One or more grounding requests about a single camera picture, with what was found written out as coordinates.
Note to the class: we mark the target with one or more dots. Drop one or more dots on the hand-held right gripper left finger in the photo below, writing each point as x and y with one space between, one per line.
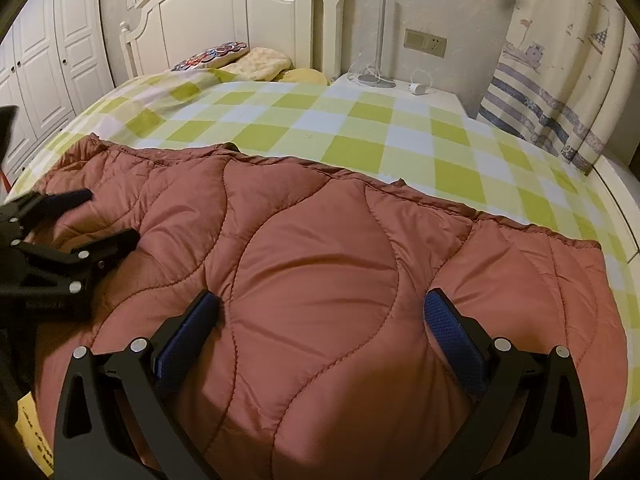
182 345

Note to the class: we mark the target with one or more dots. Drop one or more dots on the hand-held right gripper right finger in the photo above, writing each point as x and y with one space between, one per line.
455 340

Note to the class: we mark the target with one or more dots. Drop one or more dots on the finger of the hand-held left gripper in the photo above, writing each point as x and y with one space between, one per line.
45 205
85 255

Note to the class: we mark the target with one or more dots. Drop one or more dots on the red-brown quilted jacket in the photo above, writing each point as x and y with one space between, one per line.
320 285

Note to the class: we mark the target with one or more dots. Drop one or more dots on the yellow paper tag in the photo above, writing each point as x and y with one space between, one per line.
35 435

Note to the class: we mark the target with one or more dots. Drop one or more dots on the white wardrobe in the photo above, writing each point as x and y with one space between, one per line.
50 60

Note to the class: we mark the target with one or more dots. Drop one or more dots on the colourful patterned pillow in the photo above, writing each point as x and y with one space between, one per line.
215 55

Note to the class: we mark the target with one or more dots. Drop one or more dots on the white nightstand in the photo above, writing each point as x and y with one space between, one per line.
430 102

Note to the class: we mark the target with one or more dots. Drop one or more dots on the green white checked plastic sheet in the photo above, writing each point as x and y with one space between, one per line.
350 125

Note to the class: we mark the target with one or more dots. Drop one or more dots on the white wooden bed headboard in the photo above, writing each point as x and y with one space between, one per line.
210 20

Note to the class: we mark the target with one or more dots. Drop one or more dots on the pale yellow pillow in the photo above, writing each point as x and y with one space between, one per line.
260 62

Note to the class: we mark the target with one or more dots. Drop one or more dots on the slim grey desk lamp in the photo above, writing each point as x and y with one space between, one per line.
375 80

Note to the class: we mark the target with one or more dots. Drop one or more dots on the yellow plush cushion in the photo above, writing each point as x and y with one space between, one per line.
305 77

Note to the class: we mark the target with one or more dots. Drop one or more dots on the cream boat-print curtain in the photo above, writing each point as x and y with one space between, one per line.
550 60

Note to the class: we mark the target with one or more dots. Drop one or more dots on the white wall switch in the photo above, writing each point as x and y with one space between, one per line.
136 2

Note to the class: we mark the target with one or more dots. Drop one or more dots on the beige wall socket panel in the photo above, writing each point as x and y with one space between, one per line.
425 42

